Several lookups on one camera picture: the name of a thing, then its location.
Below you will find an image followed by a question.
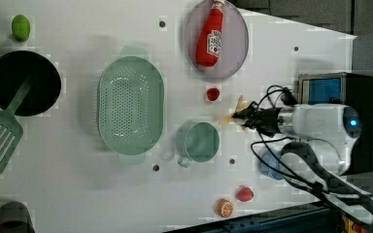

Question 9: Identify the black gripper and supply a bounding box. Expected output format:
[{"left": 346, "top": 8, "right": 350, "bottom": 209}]
[{"left": 232, "top": 109, "right": 279, "bottom": 137}]

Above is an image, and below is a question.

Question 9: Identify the peeled toy banana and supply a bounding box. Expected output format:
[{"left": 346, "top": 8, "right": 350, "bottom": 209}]
[{"left": 219, "top": 95, "right": 252, "bottom": 125}]

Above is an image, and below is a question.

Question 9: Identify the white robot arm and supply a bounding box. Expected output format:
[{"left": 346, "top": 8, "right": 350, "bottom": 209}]
[{"left": 232, "top": 104, "right": 373, "bottom": 227}]

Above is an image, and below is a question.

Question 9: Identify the blue cup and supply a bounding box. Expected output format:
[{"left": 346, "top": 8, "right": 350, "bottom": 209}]
[{"left": 260, "top": 150, "right": 284, "bottom": 181}]

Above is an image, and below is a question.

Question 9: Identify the green measuring cup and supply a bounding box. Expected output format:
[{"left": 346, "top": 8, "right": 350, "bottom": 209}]
[{"left": 176, "top": 121, "right": 220, "bottom": 168}]

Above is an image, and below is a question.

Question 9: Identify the red toy strawberry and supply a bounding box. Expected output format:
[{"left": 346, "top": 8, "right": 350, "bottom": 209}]
[{"left": 236, "top": 186, "right": 254, "bottom": 202}]

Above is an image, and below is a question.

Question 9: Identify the grey round plate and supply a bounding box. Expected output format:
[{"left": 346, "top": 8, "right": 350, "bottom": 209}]
[{"left": 184, "top": 0, "right": 249, "bottom": 79}]

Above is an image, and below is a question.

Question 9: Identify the red ketchup bottle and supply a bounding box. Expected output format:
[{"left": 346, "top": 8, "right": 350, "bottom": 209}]
[{"left": 195, "top": 0, "right": 225, "bottom": 67}]

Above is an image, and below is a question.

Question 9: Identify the orange slice toy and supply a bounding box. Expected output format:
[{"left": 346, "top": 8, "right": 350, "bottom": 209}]
[{"left": 217, "top": 199, "right": 233, "bottom": 217}]

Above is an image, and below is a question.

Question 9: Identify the green oval colander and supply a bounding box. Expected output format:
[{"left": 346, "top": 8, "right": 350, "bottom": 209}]
[{"left": 97, "top": 46, "right": 164, "bottom": 165}]

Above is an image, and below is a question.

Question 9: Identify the yellow clamp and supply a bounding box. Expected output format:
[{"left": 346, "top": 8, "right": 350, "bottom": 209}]
[{"left": 343, "top": 217, "right": 368, "bottom": 233}]

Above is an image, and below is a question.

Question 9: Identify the black frying pan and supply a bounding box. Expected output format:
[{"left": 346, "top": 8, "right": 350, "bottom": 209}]
[{"left": 0, "top": 50, "right": 61, "bottom": 117}]

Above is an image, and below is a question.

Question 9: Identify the green lime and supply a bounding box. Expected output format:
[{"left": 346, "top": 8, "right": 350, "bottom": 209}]
[{"left": 12, "top": 15, "right": 31, "bottom": 42}]

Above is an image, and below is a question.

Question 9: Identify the green slotted spatula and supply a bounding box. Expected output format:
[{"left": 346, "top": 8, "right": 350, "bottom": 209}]
[{"left": 0, "top": 76, "right": 32, "bottom": 174}]

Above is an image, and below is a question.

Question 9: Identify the dark grey object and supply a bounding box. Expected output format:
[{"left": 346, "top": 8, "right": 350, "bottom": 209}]
[{"left": 0, "top": 201, "right": 35, "bottom": 233}]

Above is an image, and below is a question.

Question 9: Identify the black cable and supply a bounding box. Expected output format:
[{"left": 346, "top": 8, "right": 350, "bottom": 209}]
[{"left": 250, "top": 84, "right": 373, "bottom": 208}]

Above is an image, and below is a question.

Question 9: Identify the blue metal frame rail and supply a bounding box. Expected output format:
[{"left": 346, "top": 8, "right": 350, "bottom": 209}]
[{"left": 166, "top": 202, "right": 338, "bottom": 233}]

